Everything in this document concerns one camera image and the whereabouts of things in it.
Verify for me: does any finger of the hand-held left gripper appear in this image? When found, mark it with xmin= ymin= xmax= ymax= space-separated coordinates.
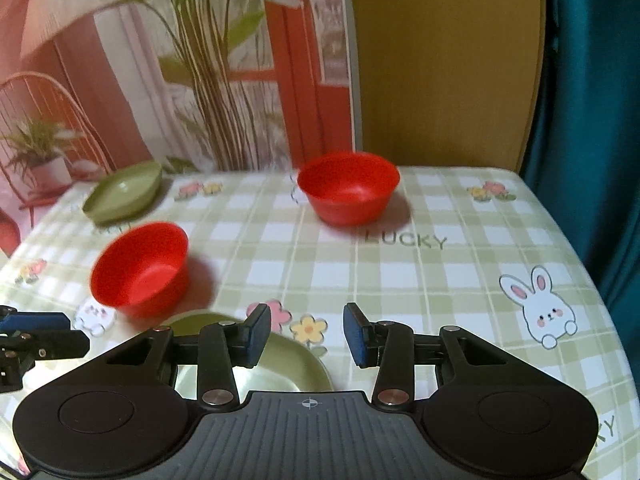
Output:
xmin=0 ymin=330 xmax=91 ymax=394
xmin=0 ymin=305 xmax=71 ymax=334

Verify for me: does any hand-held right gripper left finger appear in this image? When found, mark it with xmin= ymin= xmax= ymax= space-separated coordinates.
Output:
xmin=102 ymin=304 xmax=272 ymax=408

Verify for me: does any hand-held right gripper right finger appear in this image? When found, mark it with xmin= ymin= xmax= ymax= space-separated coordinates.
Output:
xmin=343 ymin=303 xmax=526 ymax=407

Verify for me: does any green oval plate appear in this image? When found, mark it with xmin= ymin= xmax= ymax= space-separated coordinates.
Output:
xmin=81 ymin=161 xmax=163 ymax=226
xmin=160 ymin=311 xmax=334 ymax=402

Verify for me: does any red plastic bowl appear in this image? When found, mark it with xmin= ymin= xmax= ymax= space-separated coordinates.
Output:
xmin=90 ymin=222 xmax=190 ymax=319
xmin=297 ymin=151 xmax=401 ymax=227

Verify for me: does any green checked rabbit tablecloth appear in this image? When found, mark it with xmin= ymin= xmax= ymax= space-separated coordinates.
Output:
xmin=0 ymin=165 xmax=640 ymax=480

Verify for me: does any brown wooden board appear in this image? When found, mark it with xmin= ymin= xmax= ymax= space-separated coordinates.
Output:
xmin=347 ymin=0 xmax=548 ymax=177

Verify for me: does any teal curtain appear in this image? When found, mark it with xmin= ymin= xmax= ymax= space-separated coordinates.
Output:
xmin=520 ymin=0 xmax=640 ymax=313

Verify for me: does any printed plant wall backdrop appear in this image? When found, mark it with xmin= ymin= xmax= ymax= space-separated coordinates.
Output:
xmin=0 ymin=0 xmax=364 ymax=261

